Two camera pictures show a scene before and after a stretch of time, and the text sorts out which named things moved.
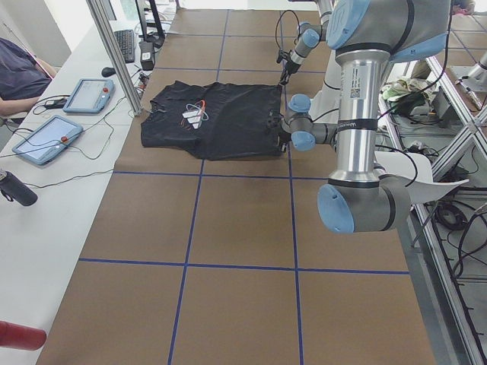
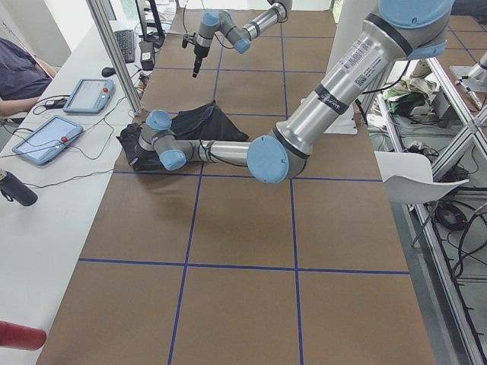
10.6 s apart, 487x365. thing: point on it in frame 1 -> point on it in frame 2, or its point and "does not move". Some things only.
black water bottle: x=10 y=185 does not move
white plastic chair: x=412 y=172 does not move
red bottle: x=19 y=336 does not move
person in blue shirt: x=23 y=78 does not move
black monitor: x=157 y=39 does not move
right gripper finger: x=285 y=77 -> x=198 y=62
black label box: x=147 y=52 does not move
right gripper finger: x=283 y=55 -> x=188 y=38
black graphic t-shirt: x=215 y=121 -> x=205 y=123
